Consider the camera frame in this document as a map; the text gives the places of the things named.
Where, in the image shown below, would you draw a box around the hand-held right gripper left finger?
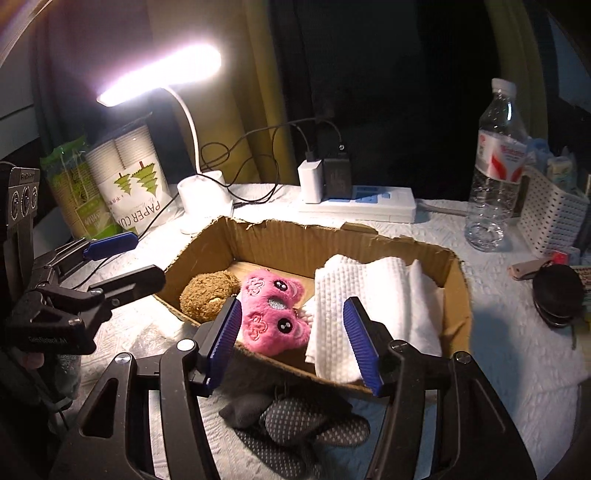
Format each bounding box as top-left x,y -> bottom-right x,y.
48,295 -> 244,480

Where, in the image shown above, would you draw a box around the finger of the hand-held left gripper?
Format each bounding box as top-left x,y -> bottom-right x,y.
34,264 -> 166,326
32,231 -> 139,289

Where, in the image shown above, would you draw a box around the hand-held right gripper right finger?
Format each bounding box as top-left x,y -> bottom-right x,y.
342,296 -> 539,480

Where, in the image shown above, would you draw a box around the pink plush toy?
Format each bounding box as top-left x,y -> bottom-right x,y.
236,270 -> 311,356

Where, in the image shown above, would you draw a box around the brown plush toy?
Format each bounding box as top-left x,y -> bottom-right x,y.
179,271 -> 242,322

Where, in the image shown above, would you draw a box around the textured white paper towel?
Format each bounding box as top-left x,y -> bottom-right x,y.
305,254 -> 419,384

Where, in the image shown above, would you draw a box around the cardboard box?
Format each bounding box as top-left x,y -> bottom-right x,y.
154,215 -> 472,398

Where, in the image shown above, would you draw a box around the white paper cups pack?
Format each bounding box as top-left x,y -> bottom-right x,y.
85,117 -> 178,241

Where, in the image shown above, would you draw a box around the green paper cups pack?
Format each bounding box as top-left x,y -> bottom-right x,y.
39,136 -> 116,241

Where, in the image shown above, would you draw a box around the grey dotted sock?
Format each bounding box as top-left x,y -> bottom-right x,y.
219,385 -> 371,446
233,427 -> 324,480

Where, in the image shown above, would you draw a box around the white desk lamp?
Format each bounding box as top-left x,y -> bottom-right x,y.
96,44 -> 234,234

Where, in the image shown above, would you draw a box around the white power strip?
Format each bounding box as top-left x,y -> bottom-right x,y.
298,185 -> 416,224

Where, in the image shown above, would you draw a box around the white table cover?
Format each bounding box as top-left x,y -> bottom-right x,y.
46,182 -> 591,480

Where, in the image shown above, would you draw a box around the black charger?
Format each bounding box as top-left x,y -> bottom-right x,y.
321,157 -> 354,200

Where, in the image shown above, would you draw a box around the white charger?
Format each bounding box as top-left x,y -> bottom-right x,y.
297,159 -> 324,204

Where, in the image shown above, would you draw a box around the pink key case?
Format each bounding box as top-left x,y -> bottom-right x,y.
509,258 -> 555,281

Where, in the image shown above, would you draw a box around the clear water bottle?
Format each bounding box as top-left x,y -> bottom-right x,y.
464,78 -> 529,252

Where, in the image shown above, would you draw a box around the black round pouch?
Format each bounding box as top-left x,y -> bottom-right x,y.
531,264 -> 586,328

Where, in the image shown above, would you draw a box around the yellow curtain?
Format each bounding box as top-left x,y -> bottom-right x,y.
231,0 -> 296,183
485,0 -> 555,139

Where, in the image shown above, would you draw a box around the white perforated plastic basket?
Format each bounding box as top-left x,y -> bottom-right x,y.
517,164 -> 591,259

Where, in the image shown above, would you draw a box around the dark window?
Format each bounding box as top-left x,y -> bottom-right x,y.
270,0 -> 509,199

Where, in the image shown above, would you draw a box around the packets in basket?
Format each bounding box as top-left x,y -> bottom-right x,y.
526,136 -> 578,185

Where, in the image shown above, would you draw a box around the black charging cable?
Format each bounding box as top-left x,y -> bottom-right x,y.
277,117 -> 345,151
134,122 -> 319,241

